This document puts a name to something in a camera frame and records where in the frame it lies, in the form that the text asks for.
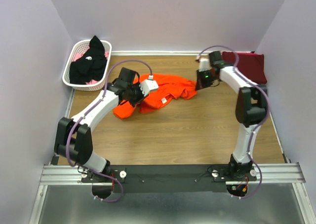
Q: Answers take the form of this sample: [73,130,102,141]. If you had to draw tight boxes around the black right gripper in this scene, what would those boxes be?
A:
[195,68,217,91]

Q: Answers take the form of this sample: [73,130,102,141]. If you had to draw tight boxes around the orange t shirt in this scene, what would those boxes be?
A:
[113,74,197,119]

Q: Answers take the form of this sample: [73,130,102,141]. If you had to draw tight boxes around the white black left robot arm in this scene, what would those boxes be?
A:
[54,68,158,182]

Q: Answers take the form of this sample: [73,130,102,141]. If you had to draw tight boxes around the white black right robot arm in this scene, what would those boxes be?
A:
[196,51,270,181]

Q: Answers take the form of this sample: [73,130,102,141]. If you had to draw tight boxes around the pink garment in basket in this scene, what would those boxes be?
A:
[69,51,109,85]

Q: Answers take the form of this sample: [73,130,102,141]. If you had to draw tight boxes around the black t shirt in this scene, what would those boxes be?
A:
[69,36,107,85]

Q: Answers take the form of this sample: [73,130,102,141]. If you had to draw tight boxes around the folded maroon t shirt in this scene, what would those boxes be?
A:
[237,54,267,84]

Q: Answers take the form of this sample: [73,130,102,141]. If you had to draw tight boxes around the white plastic laundry basket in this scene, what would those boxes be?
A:
[62,36,112,91]

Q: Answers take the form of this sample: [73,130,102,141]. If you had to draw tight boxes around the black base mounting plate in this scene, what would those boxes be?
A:
[81,164,257,198]

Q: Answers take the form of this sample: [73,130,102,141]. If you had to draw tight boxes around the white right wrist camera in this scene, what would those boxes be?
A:
[198,58,211,72]

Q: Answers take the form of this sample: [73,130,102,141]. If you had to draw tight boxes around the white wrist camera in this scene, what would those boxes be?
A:
[139,79,158,96]
[198,58,211,72]

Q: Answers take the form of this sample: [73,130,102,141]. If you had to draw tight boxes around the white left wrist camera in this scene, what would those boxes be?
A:
[139,79,158,96]

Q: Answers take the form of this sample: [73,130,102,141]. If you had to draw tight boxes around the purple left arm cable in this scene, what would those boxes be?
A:
[64,60,154,203]

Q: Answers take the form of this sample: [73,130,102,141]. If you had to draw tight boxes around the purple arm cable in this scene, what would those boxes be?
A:
[64,60,154,203]
[196,45,270,200]

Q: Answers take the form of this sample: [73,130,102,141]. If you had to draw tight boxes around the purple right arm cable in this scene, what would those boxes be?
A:
[196,45,270,200]

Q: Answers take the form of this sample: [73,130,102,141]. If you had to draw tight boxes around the aluminium extrusion rail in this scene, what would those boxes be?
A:
[39,163,306,185]

